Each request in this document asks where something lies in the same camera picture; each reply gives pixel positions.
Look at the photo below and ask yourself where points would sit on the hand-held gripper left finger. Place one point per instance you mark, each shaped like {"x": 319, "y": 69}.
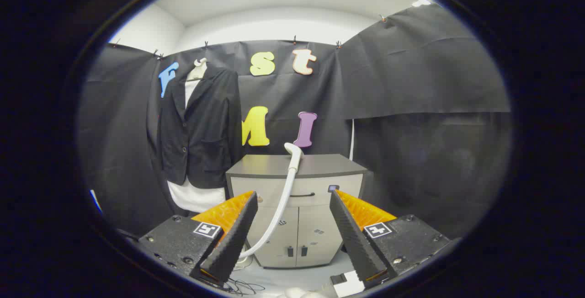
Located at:
{"x": 233, "y": 238}

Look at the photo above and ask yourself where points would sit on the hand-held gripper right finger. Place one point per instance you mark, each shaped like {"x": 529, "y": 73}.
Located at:
{"x": 354, "y": 238}

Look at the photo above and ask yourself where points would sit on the white shirt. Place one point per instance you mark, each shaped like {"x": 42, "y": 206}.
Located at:
{"x": 192, "y": 197}

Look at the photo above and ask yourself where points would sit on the white garment steamer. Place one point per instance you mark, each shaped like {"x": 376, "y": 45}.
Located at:
{"x": 285, "y": 193}

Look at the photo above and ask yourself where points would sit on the black blazer jacket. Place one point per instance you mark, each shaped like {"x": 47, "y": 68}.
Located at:
{"x": 205, "y": 129}

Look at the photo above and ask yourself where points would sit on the grey cabinet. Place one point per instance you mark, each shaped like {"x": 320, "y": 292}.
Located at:
{"x": 311, "y": 234}

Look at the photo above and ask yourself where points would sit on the black backdrop cloth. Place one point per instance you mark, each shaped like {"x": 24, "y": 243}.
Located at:
{"x": 388, "y": 74}

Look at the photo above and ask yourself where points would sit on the row of black cloth clips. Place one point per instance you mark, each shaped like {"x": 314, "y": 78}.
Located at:
{"x": 295, "y": 39}

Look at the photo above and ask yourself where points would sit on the narrow ceiling light panel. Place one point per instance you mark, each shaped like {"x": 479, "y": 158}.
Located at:
{"x": 420, "y": 2}

